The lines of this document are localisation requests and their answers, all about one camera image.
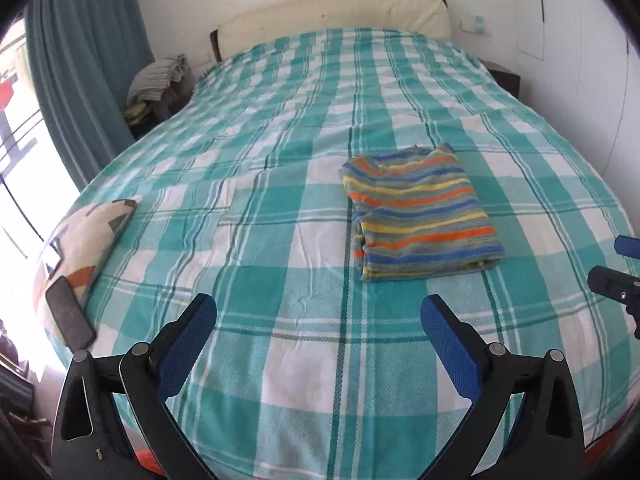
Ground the striped knit sweater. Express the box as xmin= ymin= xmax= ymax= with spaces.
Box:
xmin=340 ymin=143 xmax=506 ymax=282

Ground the black smartphone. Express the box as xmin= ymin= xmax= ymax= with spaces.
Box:
xmin=46 ymin=275 xmax=96 ymax=352

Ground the white wardrobe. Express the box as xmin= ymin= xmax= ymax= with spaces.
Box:
xmin=515 ymin=0 xmax=639 ymax=207

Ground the patterned cream pillow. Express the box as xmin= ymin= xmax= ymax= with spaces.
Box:
xmin=32 ymin=198 xmax=138 ymax=342

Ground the dark bedside table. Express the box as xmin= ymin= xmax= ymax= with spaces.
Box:
xmin=480 ymin=60 xmax=521 ymax=99

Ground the teal plaid bedspread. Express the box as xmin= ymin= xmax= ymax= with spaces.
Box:
xmin=77 ymin=28 xmax=639 ymax=479

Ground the cream padded headboard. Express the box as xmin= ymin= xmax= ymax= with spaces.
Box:
xmin=209 ymin=0 xmax=452 ymax=63

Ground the folded checkered blanket pile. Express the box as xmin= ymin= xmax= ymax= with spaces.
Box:
xmin=124 ymin=54 xmax=193 ymax=126

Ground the blue curtain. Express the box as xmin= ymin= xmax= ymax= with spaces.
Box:
xmin=25 ymin=0 xmax=154 ymax=188

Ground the wall socket panel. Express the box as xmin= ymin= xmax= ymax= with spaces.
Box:
xmin=459 ymin=13 xmax=491 ymax=37

